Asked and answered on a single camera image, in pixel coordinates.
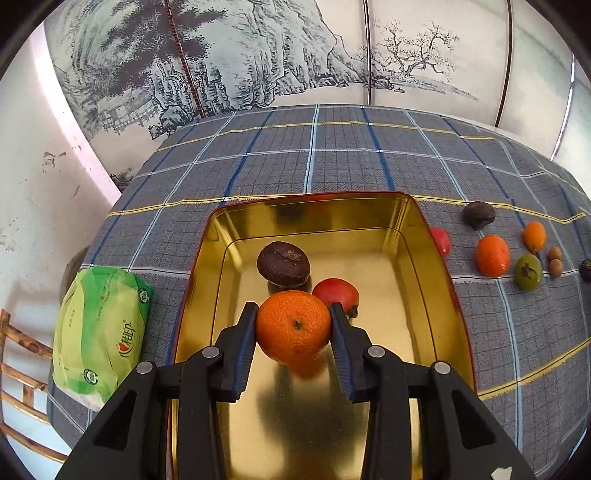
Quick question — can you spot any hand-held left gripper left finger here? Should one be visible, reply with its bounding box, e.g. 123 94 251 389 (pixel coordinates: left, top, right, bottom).
55 301 259 480

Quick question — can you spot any bamboo chair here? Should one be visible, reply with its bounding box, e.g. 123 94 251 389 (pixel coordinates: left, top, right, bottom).
0 308 70 464

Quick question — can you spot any large dark brown round fruit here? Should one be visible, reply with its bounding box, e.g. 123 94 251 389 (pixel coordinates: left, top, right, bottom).
257 241 311 287

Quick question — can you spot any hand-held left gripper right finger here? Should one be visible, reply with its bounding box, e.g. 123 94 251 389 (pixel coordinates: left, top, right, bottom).
329 302 539 480

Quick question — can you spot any green round fruit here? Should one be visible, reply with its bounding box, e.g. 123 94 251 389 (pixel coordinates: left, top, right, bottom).
515 254 542 292

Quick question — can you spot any gold metal tin box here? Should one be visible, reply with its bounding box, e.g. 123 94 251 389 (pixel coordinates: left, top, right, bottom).
168 190 476 480

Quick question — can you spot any green tissue pack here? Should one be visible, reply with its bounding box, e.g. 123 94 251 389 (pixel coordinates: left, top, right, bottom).
52 268 154 412

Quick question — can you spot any landscape painted screen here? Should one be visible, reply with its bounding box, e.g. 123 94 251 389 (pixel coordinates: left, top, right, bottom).
44 0 591 192

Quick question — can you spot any red round fruit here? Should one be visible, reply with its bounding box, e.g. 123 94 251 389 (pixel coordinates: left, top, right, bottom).
429 226 452 259

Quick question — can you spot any grey plaid tablecloth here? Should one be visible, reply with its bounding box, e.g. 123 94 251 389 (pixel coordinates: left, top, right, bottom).
46 104 591 480

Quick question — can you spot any red persimmon with dark calyx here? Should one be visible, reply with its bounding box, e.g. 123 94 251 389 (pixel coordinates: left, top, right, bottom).
312 278 360 319

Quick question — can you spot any large orange mandarin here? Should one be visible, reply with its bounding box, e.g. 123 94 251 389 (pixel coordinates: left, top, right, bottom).
255 290 333 366

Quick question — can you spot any small orange kumquat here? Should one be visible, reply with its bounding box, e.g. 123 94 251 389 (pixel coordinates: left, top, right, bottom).
522 222 547 254

